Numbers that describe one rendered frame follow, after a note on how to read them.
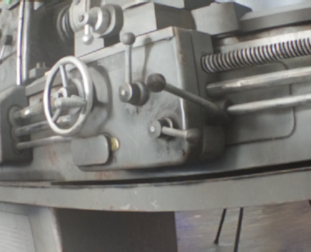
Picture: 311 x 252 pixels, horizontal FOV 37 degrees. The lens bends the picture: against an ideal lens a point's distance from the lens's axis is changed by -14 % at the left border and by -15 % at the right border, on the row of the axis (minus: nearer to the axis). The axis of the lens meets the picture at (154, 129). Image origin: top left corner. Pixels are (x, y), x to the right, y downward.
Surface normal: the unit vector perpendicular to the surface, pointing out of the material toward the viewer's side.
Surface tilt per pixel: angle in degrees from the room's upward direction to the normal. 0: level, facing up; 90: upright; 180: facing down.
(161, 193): 90
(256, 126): 90
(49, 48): 90
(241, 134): 90
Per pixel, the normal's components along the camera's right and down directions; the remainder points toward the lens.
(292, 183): -0.69, 0.02
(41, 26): 0.72, -0.11
